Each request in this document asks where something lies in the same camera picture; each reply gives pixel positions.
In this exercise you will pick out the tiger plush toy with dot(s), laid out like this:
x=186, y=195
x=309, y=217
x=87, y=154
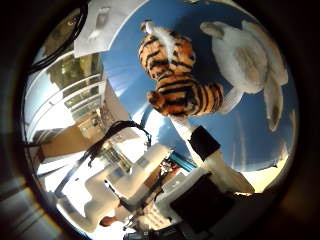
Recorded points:
x=173, y=86

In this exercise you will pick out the white turtle plush toy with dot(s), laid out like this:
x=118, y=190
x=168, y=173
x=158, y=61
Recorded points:
x=243, y=60

